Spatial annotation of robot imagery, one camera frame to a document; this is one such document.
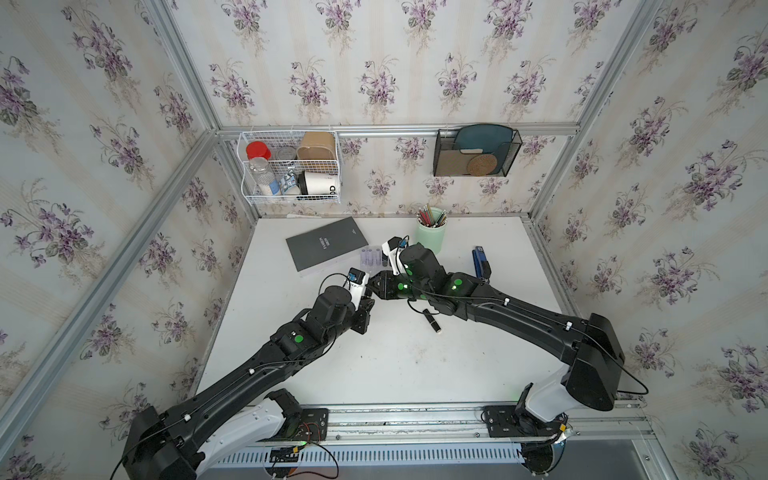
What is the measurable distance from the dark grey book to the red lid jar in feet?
1.04

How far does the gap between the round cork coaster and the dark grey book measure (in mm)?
455

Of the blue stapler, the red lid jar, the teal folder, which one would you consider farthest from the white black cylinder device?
the blue stapler

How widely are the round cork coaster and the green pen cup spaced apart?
0.18 m

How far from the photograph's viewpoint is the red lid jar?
92 centimetres

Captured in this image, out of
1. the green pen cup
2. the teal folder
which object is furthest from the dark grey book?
the teal folder

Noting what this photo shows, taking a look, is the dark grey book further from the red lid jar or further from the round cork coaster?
the round cork coaster

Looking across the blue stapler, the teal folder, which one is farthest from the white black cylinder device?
the blue stapler

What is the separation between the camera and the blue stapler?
3.29ft

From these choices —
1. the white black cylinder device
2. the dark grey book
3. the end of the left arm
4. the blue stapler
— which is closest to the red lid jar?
the white black cylinder device

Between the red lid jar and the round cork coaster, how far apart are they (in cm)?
67

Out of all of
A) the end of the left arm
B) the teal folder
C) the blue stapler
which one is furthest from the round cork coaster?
the end of the left arm

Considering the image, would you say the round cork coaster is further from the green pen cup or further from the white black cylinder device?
the white black cylinder device

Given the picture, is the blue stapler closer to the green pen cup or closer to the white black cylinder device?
the green pen cup

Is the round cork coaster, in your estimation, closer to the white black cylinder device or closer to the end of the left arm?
the white black cylinder device
